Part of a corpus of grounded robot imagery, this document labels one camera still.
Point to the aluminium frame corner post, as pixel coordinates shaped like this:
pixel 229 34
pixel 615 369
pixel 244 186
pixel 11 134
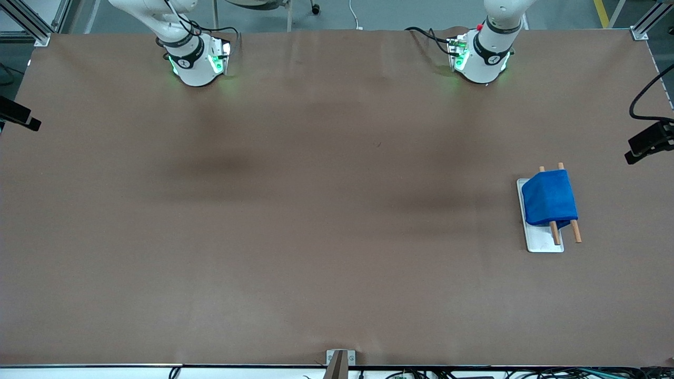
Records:
pixel 645 23
pixel 31 29

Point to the wooden towel rack rod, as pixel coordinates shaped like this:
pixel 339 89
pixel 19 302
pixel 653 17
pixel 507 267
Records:
pixel 555 234
pixel 576 231

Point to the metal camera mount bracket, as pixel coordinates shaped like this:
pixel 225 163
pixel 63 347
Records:
pixel 337 366

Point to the blue microfibre towel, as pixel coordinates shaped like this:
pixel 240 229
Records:
pixel 550 200

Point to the office chair base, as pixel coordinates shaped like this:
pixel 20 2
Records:
pixel 315 8

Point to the brown table cover sheet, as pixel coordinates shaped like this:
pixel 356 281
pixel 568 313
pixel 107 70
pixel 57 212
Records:
pixel 316 210

